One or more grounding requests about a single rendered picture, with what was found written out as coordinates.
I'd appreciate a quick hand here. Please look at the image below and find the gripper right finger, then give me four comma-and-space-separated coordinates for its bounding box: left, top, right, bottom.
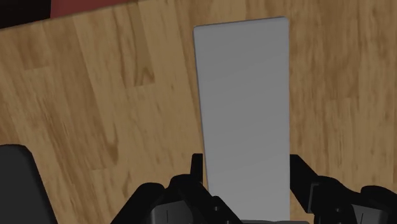
289, 153, 397, 224

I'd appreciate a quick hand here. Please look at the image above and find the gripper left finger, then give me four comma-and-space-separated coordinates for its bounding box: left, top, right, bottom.
111, 153, 243, 224

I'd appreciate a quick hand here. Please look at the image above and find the grey rectangular slab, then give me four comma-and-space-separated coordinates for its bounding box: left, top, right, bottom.
193, 17, 291, 223

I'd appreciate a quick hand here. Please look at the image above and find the dark grey rounded block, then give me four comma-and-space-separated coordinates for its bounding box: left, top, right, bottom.
0, 143, 59, 224

